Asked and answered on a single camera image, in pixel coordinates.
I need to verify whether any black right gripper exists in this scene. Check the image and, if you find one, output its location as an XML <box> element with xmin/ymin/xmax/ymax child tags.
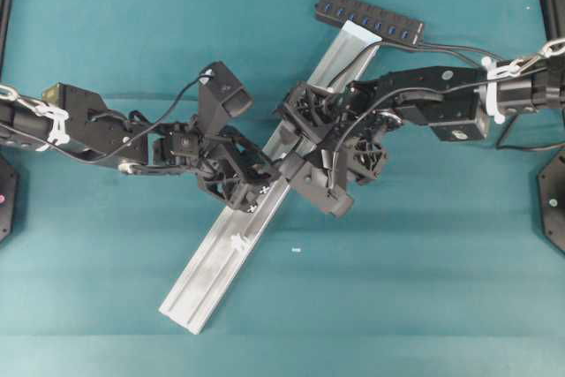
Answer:
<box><xmin>275</xmin><ymin>81</ymin><xmax>388</xmax><ymax>185</ymax></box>

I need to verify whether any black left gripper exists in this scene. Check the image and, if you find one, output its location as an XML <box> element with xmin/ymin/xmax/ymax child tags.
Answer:
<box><xmin>153</xmin><ymin>123</ymin><xmax>281</xmax><ymax>213</ymax></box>

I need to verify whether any black USB cable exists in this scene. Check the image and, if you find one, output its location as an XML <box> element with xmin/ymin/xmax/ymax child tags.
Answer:
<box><xmin>268</xmin><ymin>39</ymin><xmax>491</xmax><ymax>166</ymax></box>

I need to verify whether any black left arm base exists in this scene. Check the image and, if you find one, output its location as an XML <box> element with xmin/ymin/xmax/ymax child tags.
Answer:
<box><xmin>0</xmin><ymin>155</ymin><xmax>19</xmax><ymax>241</ymax></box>

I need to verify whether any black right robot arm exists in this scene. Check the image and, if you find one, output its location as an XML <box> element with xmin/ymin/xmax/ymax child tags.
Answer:
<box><xmin>277</xmin><ymin>56</ymin><xmax>564</xmax><ymax>188</ymax></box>

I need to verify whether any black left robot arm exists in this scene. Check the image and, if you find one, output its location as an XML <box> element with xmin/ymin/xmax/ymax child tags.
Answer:
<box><xmin>1</xmin><ymin>83</ymin><xmax>281</xmax><ymax>213</ymax></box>

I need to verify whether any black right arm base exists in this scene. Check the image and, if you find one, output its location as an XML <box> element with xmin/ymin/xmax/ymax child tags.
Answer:
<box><xmin>538</xmin><ymin>0</ymin><xmax>564</xmax><ymax>253</ymax></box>

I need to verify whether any black USB hub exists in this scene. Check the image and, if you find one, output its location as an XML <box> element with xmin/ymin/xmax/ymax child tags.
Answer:
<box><xmin>314</xmin><ymin>0</ymin><xmax>425</xmax><ymax>47</ymax></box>

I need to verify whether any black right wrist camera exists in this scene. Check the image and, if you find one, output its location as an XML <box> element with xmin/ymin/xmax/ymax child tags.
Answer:
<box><xmin>289</xmin><ymin>159</ymin><xmax>353</xmax><ymax>217</ymax></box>

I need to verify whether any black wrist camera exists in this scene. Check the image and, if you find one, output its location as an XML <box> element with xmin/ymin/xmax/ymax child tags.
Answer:
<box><xmin>289</xmin><ymin>159</ymin><xmax>353</xmax><ymax>217</ymax></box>
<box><xmin>197</xmin><ymin>61</ymin><xmax>253</xmax><ymax>135</ymax></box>

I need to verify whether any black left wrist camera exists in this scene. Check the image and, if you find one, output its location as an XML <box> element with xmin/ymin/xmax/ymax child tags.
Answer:
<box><xmin>197</xmin><ymin>61</ymin><xmax>253</xmax><ymax>135</ymax></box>

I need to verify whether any long aluminium rail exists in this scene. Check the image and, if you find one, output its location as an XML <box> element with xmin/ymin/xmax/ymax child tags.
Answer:
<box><xmin>159</xmin><ymin>21</ymin><xmax>381</xmax><ymax>335</ymax></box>

